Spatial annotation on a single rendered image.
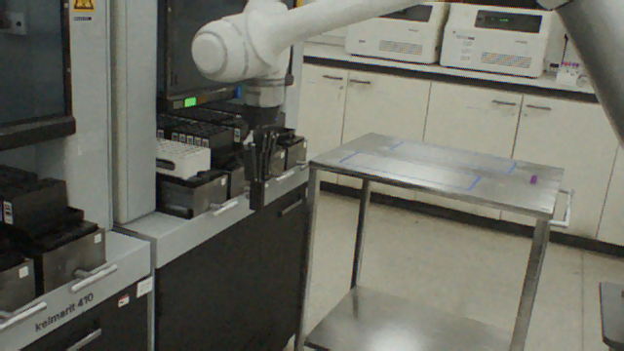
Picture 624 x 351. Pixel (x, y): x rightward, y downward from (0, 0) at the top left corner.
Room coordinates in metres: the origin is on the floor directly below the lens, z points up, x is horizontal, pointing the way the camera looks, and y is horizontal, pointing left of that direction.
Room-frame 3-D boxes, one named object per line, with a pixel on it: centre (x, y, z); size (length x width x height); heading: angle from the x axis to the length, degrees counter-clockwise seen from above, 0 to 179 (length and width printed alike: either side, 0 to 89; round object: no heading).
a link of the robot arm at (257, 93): (1.21, 0.13, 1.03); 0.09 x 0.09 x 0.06
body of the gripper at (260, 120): (1.21, 0.13, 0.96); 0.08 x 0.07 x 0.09; 158
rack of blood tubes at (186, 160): (1.33, 0.41, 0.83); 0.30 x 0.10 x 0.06; 68
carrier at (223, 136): (1.43, 0.26, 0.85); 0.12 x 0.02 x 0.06; 158
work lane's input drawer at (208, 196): (1.38, 0.53, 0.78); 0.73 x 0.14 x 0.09; 68
